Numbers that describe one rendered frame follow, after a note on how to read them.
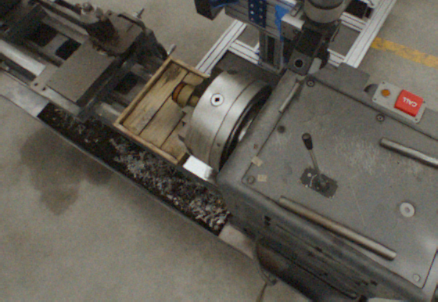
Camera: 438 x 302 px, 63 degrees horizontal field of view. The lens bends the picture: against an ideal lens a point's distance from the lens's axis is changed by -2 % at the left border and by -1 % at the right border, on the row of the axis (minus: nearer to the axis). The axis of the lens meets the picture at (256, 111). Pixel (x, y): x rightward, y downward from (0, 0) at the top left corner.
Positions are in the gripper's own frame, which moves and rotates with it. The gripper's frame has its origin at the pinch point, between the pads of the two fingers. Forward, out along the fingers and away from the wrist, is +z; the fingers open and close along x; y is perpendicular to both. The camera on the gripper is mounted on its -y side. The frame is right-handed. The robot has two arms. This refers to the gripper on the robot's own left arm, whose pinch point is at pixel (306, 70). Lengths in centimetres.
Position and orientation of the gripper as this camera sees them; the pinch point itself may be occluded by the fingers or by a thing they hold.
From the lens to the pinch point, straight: 91.3
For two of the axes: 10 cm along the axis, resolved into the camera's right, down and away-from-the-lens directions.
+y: 5.2, -7.7, 3.7
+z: 0.1, 4.4, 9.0
